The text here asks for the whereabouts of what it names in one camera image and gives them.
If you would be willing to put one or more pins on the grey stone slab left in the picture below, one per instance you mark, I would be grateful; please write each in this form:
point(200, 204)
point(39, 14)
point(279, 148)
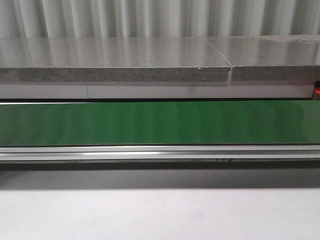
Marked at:
point(110, 59)

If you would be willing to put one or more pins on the grey stone slab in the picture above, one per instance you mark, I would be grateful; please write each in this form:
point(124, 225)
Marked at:
point(110, 59)
point(270, 59)

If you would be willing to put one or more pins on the green conveyor belt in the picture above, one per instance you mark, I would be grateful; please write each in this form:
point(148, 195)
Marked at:
point(161, 122)

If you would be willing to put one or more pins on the grey stone slab right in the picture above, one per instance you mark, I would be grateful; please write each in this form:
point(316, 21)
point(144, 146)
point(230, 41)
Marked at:
point(270, 59)

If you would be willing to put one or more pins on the red plastic tray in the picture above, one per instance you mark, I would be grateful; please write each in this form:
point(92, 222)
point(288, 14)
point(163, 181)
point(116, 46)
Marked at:
point(316, 93)

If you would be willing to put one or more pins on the white pleated curtain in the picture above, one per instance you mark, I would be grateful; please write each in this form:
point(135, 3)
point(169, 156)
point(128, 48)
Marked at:
point(158, 18)

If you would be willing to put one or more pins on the aluminium conveyor frame rail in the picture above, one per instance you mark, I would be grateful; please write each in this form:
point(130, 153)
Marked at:
point(159, 153)

